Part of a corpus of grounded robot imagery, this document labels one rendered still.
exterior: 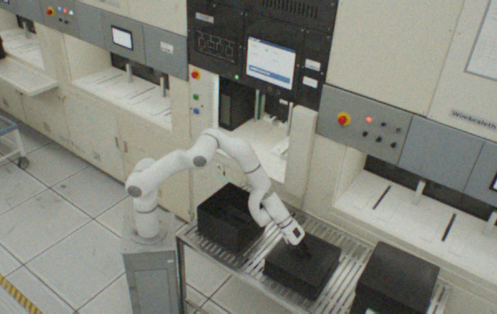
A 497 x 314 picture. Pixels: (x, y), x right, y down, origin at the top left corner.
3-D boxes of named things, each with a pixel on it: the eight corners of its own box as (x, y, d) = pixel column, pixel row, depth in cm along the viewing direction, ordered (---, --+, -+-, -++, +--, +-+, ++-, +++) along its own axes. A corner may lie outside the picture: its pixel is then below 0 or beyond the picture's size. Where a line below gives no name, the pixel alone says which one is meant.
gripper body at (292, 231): (284, 226, 198) (297, 245, 200) (295, 213, 206) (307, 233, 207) (273, 229, 204) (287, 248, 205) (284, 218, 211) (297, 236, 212)
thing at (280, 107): (261, 115, 307) (264, 75, 289) (277, 105, 321) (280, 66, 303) (290, 127, 296) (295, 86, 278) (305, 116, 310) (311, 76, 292)
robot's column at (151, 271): (135, 338, 257) (120, 253, 214) (137, 299, 280) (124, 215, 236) (181, 333, 262) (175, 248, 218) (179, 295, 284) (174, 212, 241)
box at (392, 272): (346, 316, 191) (356, 281, 177) (366, 274, 211) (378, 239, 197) (408, 349, 179) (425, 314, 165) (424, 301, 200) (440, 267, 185)
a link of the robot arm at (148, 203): (130, 211, 212) (124, 174, 199) (143, 188, 227) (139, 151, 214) (153, 215, 211) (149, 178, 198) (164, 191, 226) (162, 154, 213)
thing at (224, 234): (228, 203, 249) (228, 181, 239) (267, 226, 236) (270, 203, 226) (196, 230, 230) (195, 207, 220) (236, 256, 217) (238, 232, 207)
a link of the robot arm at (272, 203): (276, 226, 199) (292, 213, 201) (260, 203, 198) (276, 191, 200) (271, 223, 208) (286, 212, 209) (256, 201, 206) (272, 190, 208)
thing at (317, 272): (261, 272, 209) (263, 254, 201) (289, 237, 230) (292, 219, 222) (314, 301, 196) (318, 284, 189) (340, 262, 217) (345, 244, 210)
